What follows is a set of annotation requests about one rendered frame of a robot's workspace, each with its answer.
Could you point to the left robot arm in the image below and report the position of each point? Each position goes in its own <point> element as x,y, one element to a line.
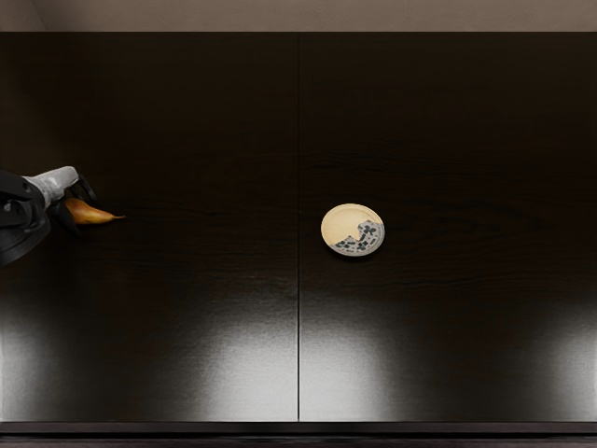
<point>18,219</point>

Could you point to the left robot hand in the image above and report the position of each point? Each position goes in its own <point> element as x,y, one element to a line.
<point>55,182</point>

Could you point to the cream plate with dark pattern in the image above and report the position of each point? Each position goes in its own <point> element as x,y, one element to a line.
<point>352,229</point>

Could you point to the orange-yellow pear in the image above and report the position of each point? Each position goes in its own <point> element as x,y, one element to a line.
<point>91,215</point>

